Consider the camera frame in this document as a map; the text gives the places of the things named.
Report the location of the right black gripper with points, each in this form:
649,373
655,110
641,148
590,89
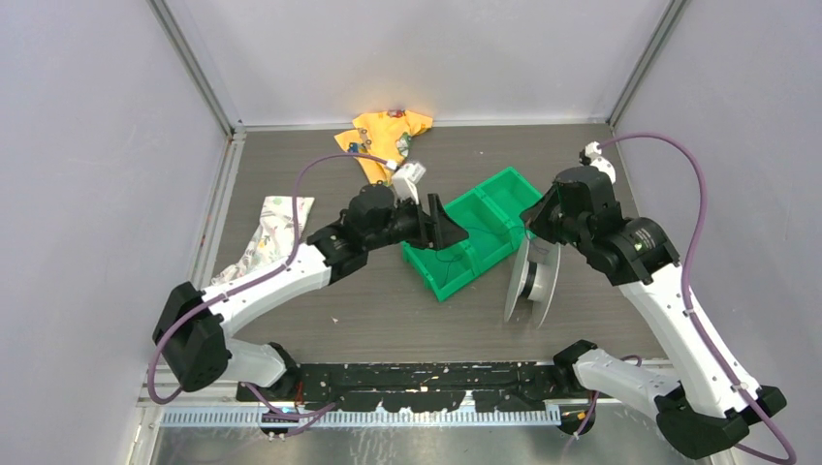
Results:
535,217

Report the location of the white floral cloth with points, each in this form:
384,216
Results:
273,240

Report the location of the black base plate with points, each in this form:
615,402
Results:
511,386

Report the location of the yellow printed cloth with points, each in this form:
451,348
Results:
386,135

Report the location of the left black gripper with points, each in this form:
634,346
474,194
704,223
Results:
445,231

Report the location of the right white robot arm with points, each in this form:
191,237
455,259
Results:
711,403

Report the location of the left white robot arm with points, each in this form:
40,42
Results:
195,331

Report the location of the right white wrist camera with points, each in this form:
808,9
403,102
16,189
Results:
592,155

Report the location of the green three-compartment bin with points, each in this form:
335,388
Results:
490,212

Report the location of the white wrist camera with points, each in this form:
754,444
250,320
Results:
405,178
592,155

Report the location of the clear plastic cable spool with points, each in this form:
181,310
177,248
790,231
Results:
533,280

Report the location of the slotted metal rail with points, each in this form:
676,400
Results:
253,415

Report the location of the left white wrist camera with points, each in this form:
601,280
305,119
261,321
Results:
405,178

